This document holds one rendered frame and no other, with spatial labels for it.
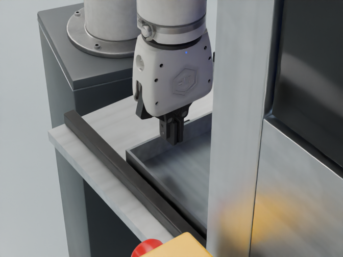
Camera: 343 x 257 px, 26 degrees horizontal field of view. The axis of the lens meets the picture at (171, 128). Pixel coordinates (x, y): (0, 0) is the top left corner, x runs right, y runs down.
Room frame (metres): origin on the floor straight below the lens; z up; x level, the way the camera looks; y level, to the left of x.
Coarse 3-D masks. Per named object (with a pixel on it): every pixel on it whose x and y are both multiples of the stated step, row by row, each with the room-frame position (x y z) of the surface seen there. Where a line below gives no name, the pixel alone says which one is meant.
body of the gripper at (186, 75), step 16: (144, 48) 0.75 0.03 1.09; (160, 48) 0.75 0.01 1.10; (176, 48) 0.75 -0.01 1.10; (192, 48) 0.77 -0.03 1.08; (208, 48) 0.79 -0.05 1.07; (144, 64) 0.75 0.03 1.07; (160, 64) 0.74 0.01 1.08; (176, 64) 0.75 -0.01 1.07; (192, 64) 0.77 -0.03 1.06; (208, 64) 0.78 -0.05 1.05; (144, 80) 0.74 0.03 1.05; (160, 80) 0.74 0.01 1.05; (176, 80) 0.75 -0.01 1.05; (192, 80) 0.77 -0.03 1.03; (208, 80) 0.78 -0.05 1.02; (144, 96) 0.74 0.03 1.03; (160, 96) 0.74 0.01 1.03; (176, 96) 0.75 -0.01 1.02; (192, 96) 0.77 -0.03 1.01; (160, 112) 0.74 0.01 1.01
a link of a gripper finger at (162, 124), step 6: (162, 120) 0.76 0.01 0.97; (174, 120) 0.77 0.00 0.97; (162, 126) 0.78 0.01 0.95; (168, 126) 0.77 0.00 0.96; (174, 126) 0.77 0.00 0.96; (162, 132) 0.78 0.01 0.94; (168, 132) 0.77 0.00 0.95; (174, 132) 0.77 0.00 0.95; (168, 138) 0.78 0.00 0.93; (174, 138) 0.77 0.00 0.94; (174, 144) 0.77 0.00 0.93
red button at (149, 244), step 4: (148, 240) 0.52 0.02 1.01; (152, 240) 0.52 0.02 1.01; (156, 240) 0.52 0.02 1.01; (140, 244) 0.51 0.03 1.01; (144, 244) 0.51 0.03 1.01; (148, 244) 0.51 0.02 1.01; (152, 244) 0.51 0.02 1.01; (156, 244) 0.51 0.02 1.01; (160, 244) 0.51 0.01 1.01; (136, 248) 0.51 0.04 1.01; (140, 248) 0.51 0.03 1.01; (144, 248) 0.51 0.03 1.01; (148, 248) 0.50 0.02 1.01; (152, 248) 0.50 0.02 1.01; (132, 252) 0.51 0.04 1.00; (136, 252) 0.50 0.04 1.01; (140, 252) 0.50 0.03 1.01; (144, 252) 0.50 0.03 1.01; (132, 256) 0.50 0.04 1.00; (136, 256) 0.50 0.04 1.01
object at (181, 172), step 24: (192, 120) 0.84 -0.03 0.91; (144, 144) 0.79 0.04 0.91; (168, 144) 0.81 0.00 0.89; (192, 144) 0.82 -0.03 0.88; (144, 168) 0.73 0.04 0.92; (168, 168) 0.77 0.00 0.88; (192, 168) 0.77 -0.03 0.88; (168, 192) 0.69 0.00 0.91; (192, 192) 0.72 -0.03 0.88; (192, 216) 0.65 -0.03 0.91
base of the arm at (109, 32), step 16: (96, 0) 1.12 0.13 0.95; (112, 0) 1.11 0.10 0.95; (128, 0) 1.12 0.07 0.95; (80, 16) 1.20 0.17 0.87; (96, 16) 1.12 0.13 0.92; (112, 16) 1.11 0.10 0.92; (128, 16) 1.12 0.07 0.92; (80, 32) 1.15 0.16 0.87; (96, 32) 1.13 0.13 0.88; (112, 32) 1.11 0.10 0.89; (128, 32) 1.12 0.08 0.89; (80, 48) 1.10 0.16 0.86; (96, 48) 1.09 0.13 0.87; (112, 48) 1.09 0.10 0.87; (128, 48) 1.09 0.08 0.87
